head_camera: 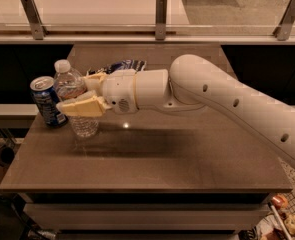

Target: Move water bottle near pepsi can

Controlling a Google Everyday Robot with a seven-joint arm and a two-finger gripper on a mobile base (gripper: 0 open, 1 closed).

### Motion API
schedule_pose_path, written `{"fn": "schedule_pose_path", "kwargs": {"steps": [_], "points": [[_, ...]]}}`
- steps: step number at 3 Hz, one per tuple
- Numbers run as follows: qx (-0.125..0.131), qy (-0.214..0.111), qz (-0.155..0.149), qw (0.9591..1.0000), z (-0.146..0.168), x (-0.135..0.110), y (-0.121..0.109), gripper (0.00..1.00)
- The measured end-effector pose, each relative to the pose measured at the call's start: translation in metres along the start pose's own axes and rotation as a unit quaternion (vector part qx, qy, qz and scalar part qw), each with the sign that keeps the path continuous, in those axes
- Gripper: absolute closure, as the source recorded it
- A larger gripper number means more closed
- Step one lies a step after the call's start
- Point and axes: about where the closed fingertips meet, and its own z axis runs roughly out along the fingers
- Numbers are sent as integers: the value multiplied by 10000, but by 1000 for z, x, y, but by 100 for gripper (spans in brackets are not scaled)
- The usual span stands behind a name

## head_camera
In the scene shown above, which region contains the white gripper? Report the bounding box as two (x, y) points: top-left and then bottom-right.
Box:
(56, 69), (138, 117)

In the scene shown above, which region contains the clear plastic water bottle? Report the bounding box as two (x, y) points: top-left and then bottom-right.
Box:
(54, 59), (99, 138)

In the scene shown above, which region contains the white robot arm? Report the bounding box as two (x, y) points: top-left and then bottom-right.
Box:
(57, 54), (295, 169)

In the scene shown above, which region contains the blue pepsi can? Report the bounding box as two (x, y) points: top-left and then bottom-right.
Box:
(30, 76), (68, 127)

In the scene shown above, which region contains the blue crumpled chip bag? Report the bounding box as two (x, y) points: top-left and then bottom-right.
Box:
(86, 59), (147, 75)

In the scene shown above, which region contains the glass railing panel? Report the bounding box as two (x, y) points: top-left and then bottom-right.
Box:
(0, 0), (290, 35)

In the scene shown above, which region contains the left metal railing bracket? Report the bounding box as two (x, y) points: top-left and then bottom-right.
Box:
(20, 0), (46, 40)

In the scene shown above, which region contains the metal railing bracket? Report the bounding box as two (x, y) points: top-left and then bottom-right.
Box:
(20, 0), (46, 40)
(155, 0), (167, 40)
(273, 0), (295, 41)

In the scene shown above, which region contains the middle metal railing bracket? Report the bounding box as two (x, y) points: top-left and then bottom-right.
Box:
(155, 0), (167, 40)

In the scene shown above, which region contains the right metal railing bracket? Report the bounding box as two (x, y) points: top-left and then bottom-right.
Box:
(273, 0), (295, 41)

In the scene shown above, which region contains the wire basket with snacks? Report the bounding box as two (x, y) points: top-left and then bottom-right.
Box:
(255, 193), (295, 240)

